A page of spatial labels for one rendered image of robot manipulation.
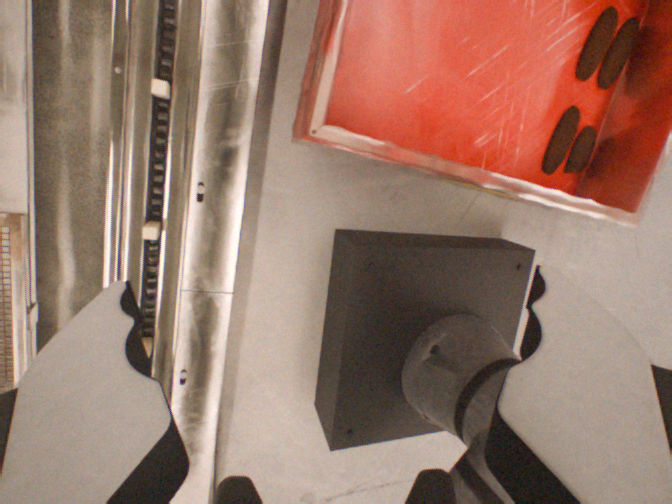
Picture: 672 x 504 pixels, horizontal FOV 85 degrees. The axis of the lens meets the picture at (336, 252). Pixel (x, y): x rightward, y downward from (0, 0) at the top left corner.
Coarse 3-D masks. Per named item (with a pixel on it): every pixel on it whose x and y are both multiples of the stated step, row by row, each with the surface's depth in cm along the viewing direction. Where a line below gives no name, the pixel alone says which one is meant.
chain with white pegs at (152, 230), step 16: (176, 0) 35; (176, 16) 35; (160, 32) 35; (160, 48) 35; (160, 64) 36; (160, 80) 34; (160, 96) 35; (160, 112) 37; (160, 128) 37; (160, 144) 38; (160, 176) 39; (160, 192) 39; (160, 208) 39; (160, 224) 39; (160, 240) 40; (144, 288) 41; (144, 304) 42; (144, 320) 42; (144, 336) 43
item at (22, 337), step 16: (0, 224) 31; (16, 224) 32; (0, 240) 32; (16, 240) 32; (0, 256) 32; (16, 256) 32; (16, 272) 33; (16, 288) 33; (16, 304) 33; (0, 320) 34; (16, 320) 34; (16, 336) 34; (16, 352) 35; (16, 368) 35
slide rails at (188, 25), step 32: (192, 0) 34; (192, 32) 35; (192, 64) 36; (128, 96) 35; (192, 96) 36; (128, 128) 36; (128, 160) 36; (128, 192) 37; (128, 224) 38; (128, 256) 39; (160, 256) 40; (160, 288) 41; (160, 320) 42; (160, 352) 43
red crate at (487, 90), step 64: (320, 0) 39; (384, 0) 41; (448, 0) 43; (512, 0) 45; (576, 0) 48; (640, 0) 51; (384, 64) 43; (448, 64) 45; (512, 64) 48; (576, 64) 51; (384, 128) 45; (448, 128) 48; (512, 128) 51; (576, 192) 57
